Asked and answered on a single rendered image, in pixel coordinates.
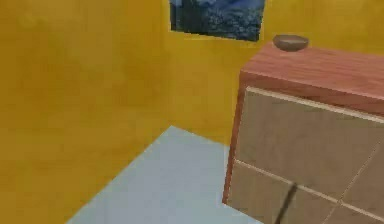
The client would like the brown bowl container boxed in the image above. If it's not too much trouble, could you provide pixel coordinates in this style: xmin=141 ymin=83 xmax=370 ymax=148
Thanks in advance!
xmin=272 ymin=33 xmax=310 ymax=53

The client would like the red-brown chest of drawers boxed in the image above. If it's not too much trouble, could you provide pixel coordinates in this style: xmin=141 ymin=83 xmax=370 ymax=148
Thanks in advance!
xmin=221 ymin=41 xmax=384 ymax=224

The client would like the blue framed wall picture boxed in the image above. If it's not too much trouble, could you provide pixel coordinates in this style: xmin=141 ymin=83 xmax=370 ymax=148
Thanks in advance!
xmin=168 ymin=0 xmax=267 ymax=43

